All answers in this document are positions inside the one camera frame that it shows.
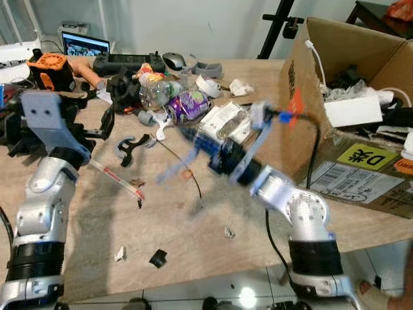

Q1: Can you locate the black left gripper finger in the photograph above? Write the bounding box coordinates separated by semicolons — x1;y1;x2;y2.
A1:
96;105;117;140
0;111;32;158

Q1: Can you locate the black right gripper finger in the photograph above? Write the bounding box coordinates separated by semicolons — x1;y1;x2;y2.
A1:
157;147;206;186
176;125;221;154

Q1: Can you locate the white plastic packet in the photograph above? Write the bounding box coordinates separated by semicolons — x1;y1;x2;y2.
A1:
199;101;254;145

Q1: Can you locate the purple snack wrapper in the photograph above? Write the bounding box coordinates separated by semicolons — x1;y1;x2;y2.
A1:
166;90;213;124

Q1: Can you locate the black curved plastic clip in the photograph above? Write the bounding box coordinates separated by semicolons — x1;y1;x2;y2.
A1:
116;134;151;168

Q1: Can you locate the black round fan part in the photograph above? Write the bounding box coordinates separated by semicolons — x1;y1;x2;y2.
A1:
106;67;143;114

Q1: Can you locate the skin coloured tube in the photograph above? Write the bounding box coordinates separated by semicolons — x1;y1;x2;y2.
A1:
69;59;108;92

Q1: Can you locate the white tape roll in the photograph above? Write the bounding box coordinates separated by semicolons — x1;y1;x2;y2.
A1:
195;75;223;98

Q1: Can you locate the clear pen with red ink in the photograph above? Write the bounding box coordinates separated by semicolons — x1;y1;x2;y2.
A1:
86;158;146;209

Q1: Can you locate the clear plastic bottle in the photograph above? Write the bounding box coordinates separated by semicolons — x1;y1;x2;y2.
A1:
138;72;188;111

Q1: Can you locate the black handheld controller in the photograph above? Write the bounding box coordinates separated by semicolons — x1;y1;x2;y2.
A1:
92;52;167;76

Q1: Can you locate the crumpled white paper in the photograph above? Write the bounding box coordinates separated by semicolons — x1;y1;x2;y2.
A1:
228;78;256;98

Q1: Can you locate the grey plastic part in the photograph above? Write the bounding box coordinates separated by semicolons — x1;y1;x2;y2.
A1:
190;61;224;80

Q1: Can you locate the orange and black fan block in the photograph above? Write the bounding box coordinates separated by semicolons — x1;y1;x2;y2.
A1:
26;51;77;92

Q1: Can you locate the white box with code print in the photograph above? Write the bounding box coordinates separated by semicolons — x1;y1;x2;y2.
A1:
399;132;413;160

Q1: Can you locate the grey computer mouse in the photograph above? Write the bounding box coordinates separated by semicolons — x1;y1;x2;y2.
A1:
162;52;188;71

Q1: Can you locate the open laptop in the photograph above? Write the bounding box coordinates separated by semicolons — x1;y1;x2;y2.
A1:
61;30;112;58

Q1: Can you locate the white power strip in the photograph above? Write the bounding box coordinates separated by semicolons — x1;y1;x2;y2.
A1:
0;41;41;66

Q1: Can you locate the small black scrap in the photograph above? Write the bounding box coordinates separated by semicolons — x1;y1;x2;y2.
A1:
149;249;169;268

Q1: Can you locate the brown cardboard box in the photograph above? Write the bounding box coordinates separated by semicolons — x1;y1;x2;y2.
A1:
279;16;413;219

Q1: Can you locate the white power adapter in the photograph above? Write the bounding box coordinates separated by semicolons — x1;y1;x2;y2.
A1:
324;95;383;129

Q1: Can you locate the black tripod stand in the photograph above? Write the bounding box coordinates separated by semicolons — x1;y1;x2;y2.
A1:
256;0;305;61

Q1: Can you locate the dark chair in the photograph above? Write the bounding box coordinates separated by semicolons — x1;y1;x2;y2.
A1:
345;0;413;40

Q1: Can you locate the person's foot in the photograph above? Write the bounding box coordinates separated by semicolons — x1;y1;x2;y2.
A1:
354;278;396;310

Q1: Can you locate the thin black wire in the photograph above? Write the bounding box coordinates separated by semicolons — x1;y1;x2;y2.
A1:
154;135;203;199

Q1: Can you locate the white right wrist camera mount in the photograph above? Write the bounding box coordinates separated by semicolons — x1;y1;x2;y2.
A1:
227;101;277;183

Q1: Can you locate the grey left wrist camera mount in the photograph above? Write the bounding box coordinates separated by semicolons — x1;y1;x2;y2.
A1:
19;90;92;163

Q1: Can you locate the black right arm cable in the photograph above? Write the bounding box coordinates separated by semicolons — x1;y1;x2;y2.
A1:
263;110;323;288

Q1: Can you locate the white charging cable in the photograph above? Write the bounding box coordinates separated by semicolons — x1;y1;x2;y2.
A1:
304;39;331;88

